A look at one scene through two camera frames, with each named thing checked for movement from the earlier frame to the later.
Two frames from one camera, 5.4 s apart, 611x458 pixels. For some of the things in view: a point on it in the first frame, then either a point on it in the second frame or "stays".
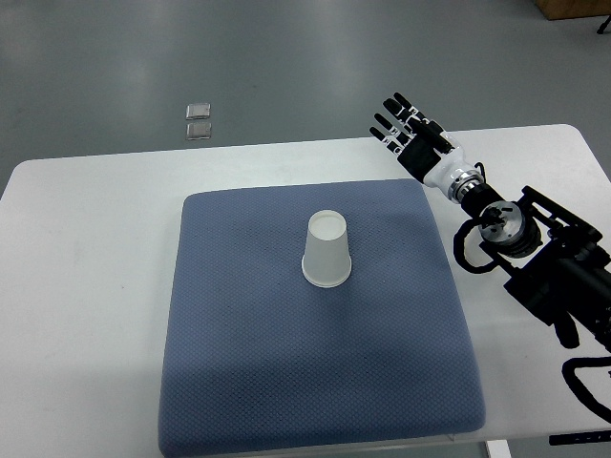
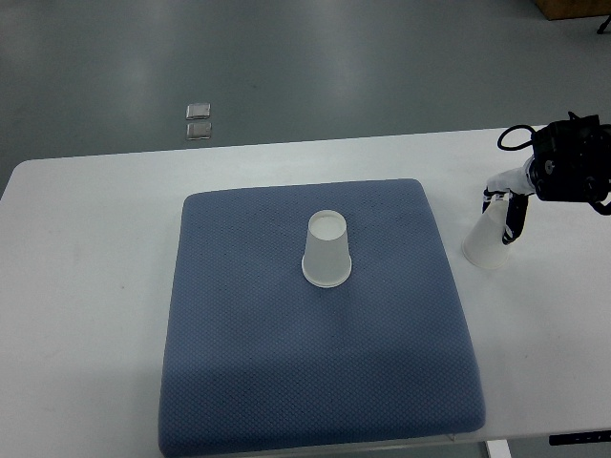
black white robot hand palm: x=426 y=163 → x=515 y=179
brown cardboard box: x=573 y=9 stays
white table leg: x=498 y=448 stays
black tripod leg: x=601 y=29 stays
